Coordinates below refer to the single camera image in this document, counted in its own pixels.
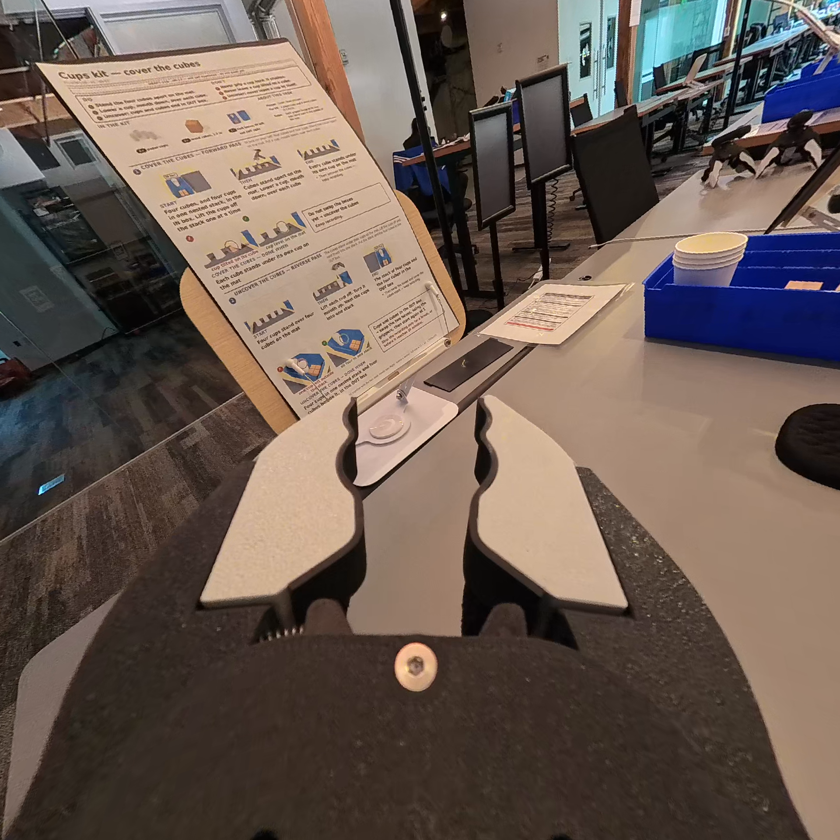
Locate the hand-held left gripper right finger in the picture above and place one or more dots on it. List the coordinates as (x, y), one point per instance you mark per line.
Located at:
(544, 525)

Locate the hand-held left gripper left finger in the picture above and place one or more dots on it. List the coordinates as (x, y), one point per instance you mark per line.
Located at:
(289, 518)

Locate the blue plastic bin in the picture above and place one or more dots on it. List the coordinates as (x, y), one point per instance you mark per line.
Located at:
(722, 321)

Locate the wooden cube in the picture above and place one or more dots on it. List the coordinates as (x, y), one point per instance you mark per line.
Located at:
(804, 285)

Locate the black rectangular desk plate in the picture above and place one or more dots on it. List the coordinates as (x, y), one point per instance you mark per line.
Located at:
(469, 367)

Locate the wooden book stand white base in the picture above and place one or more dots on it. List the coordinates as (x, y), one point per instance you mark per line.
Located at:
(216, 328)

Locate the laminated paper sheet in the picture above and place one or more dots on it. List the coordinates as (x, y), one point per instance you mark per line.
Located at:
(558, 312)

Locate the black pole with round base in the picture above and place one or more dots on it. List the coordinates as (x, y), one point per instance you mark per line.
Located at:
(453, 262)

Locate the black textured cushion pad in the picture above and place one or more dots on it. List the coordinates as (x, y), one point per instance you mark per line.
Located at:
(814, 446)

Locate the printed instruction sheet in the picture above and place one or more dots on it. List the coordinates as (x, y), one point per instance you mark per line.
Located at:
(262, 229)

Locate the red floor object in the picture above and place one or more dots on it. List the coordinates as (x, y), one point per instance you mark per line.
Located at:
(12, 379)

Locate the black display screen on stand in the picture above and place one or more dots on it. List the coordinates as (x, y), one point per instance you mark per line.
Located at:
(544, 124)
(492, 164)

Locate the idle black white gripper device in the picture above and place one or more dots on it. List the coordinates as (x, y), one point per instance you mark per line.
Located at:
(791, 141)
(725, 154)

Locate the tilted dark stand board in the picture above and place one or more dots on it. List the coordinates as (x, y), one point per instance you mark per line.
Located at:
(810, 190)

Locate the distant blue bin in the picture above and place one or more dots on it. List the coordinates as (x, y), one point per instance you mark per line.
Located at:
(800, 98)

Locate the wooden post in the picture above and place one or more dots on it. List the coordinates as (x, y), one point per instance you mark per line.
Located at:
(328, 59)
(628, 52)

